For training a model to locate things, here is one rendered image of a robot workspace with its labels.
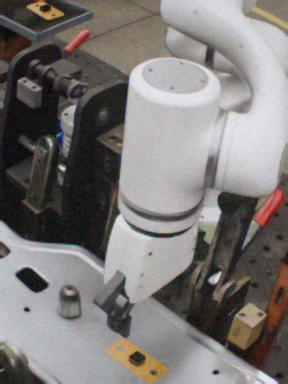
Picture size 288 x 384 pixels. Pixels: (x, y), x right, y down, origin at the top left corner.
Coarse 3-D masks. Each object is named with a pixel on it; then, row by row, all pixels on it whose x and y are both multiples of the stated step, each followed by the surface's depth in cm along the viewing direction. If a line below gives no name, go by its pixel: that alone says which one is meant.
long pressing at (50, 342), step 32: (0, 224) 118; (32, 256) 114; (64, 256) 115; (96, 256) 115; (0, 288) 108; (96, 288) 111; (0, 320) 104; (32, 320) 105; (64, 320) 105; (96, 320) 106; (160, 320) 107; (32, 352) 100; (64, 352) 101; (96, 352) 102; (160, 352) 103; (192, 352) 103; (224, 352) 103
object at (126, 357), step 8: (120, 344) 103; (128, 344) 103; (112, 352) 102; (120, 352) 102; (128, 352) 102; (136, 352) 101; (144, 352) 102; (120, 360) 101; (128, 360) 101; (136, 360) 100; (144, 360) 100; (152, 360) 101; (128, 368) 100; (136, 368) 100; (144, 368) 100; (152, 368) 100; (160, 368) 100; (144, 376) 99; (152, 376) 99; (160, 376) 99
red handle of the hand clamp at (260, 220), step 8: (272, 192) 107; (280, 192) 107; (272, 200) 106; (280, 200) 106; (264, 208) 106; (272, 208) 106; (256, 216) 106; (264, 216) 106; (272, 216) 106; (256, 224) 106; (264, 224) 106; (248, 232) 106; (256, 232) 106; (248, 240) 105; (240, 256) 106; (216, 272) 105; (208, 280) 105; (216, 280) 104
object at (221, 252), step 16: (224, 192) 95; (224, 208) 95; (240, 208) 98; (224, 224) 100; (240, 224) 98; (224, 240) 102; (240, 240) 100; (208, 256) 103; (224, 256) 103; (208, 272) 105; (224, 272) 102
